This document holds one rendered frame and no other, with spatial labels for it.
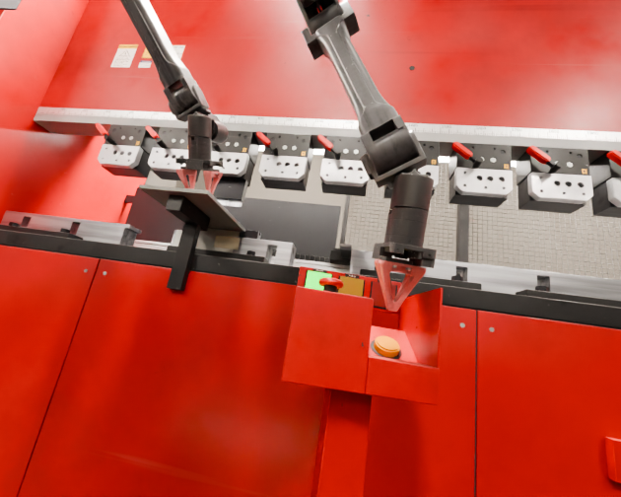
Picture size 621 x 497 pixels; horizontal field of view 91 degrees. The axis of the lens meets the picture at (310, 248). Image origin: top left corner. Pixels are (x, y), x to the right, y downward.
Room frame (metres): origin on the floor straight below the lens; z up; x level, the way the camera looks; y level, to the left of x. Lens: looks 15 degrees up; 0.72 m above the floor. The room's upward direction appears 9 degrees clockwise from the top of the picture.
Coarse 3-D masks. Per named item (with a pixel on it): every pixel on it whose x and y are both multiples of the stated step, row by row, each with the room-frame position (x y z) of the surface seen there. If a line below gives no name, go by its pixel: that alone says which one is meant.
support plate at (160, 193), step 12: (156, 192) 0.70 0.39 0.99; (168, 192) 0.68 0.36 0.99; (180, 192) 0.67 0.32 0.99; (192, 192) 0.66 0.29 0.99; (204, 192) 0.65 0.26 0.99; (204, 204) 0.72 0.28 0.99; (216, 204) 0.71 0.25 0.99; (216, 216) 0.80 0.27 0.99; (228, 216) 0.79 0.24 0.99; (216, 228) 0.92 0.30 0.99; (228, 228) 0.90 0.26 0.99; (240, 228) 0.88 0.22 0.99
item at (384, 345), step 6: (384, 336) 0.49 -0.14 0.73; (378, 342) 0.47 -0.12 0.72; (384, 342) 0.48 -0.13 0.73; (390, 342) 0.48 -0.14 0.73; (396, 342) 0.48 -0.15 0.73; (378, 348) 0.47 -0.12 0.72; (384, 348) 0.47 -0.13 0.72; (390, 348) 0.47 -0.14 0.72; (396, 348) 0.47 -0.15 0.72; (384, 354) 0.47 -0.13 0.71; (390, 354) 0.47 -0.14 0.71; (396, 354) 0.47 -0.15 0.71
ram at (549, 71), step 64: (192, 0) 0.96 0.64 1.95; (256, 0) 0.91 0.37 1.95; (384, 0) 0.83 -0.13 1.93; (448, 0) 0.79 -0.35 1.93; (512, 0) 0.76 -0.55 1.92; (576, 0) 0.72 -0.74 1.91; (64, 64) 1.04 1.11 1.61; (192, 64) 0.95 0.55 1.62; (256, 64) 0.90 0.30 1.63; (320, 64) 0.86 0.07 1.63; (384, 64) 0.83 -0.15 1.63; (448, 64) 0.79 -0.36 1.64; (512, 64) 0.76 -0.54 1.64; (576, 64) 0.73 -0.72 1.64; (64, 128) 1.07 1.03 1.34; (256, 128) 0.89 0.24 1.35; (320, 128) 0.86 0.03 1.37; (576, 128) 0.73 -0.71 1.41
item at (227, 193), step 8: (224, 184) 0.94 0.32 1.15; (232, 184) 0.93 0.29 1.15; (240, 184) 0.93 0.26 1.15; (216, 192) 0.94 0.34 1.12; (224, 192) 0.94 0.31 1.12; (232, 192) 0.93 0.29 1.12; (240, 192) 0.93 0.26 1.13; (224, 200) 0.94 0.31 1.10; (232, 200) 0.94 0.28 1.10; (240, 200) 0.93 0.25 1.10
